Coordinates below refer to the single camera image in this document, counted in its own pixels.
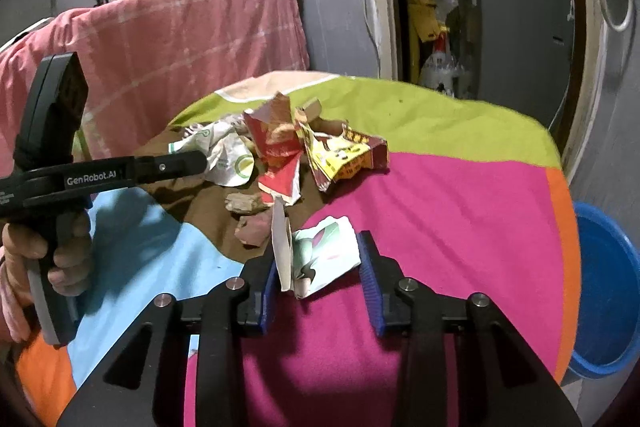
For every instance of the colourful patchwork blanket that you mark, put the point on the colourful patchwork blanket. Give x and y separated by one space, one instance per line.
450 232

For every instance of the person's left hand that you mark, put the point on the person's left hand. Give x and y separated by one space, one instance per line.
70 264

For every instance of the clear plastic bottle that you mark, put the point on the clear plastic bottle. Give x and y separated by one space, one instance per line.
440 67

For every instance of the wooden door frame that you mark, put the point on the wooden door frame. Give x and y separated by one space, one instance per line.
380 7

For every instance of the white green paper wrapper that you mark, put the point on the white green paper wrapper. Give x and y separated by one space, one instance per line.
230 157

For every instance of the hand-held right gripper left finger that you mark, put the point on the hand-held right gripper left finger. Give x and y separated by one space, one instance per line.
266 302

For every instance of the pinkish brown peel piece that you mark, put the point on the pinkish brown peel piece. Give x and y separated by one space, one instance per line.
252 231

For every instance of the yellow bag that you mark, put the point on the yellow bag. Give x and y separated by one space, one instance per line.
425 14

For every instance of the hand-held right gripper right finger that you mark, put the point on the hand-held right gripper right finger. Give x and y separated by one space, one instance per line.
371 297

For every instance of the red torn carton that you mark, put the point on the red torn carton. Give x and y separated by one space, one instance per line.
277 147

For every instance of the white printed paper piece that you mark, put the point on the white printed paper piece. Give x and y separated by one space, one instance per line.
320 252

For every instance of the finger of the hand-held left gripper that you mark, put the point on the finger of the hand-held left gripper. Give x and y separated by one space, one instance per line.
170 167

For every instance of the grey metal cabinet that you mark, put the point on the grey metal cabinet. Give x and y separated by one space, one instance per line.
520 37

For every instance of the blue plastic basin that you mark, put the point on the blue plastic basin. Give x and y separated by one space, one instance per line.
605 297

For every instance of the yellow red torn box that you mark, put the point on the yellow red torn box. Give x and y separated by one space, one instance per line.
340 157

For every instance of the brown paper wrapper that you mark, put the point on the brown paper wrapper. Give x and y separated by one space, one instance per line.
245 203

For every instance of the pink checked cloth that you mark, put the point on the pink checked cloth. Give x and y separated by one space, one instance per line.
200 37

